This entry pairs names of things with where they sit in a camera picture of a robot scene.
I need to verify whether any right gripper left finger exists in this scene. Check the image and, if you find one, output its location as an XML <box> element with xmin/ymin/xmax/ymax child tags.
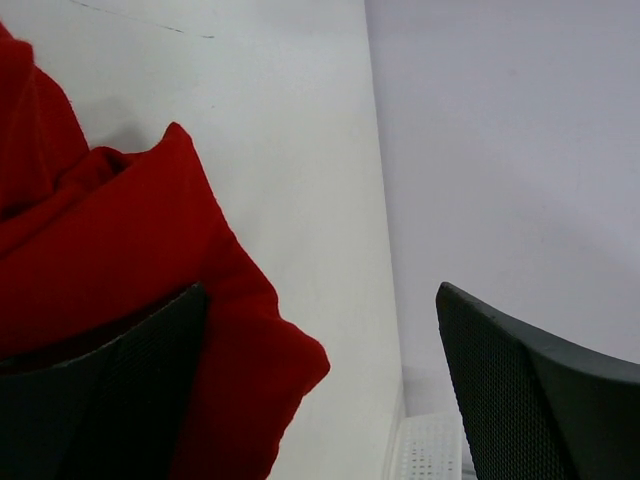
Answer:
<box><xmin>1</xmin><ymin>284</ymin><xmax>208</xmax><ymax>479</ymax></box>

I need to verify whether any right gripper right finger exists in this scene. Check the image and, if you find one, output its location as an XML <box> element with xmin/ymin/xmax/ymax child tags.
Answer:
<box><xmin>436</xmin><ymin>283</ymin><xmax>639</xmax><ymax>480</ymax></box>

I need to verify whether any red t shirt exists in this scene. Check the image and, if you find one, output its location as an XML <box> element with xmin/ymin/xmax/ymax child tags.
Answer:
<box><xmin>1</xmin><ymin>31</ymin><xmax>330</xmax><ymax>479</ymax></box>

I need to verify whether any white plastic basket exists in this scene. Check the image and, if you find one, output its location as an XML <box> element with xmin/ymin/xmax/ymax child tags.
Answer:
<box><xmin>382</xmin><ymin>410</ymin><xmax>476</xmax><ymax>480</ymax></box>

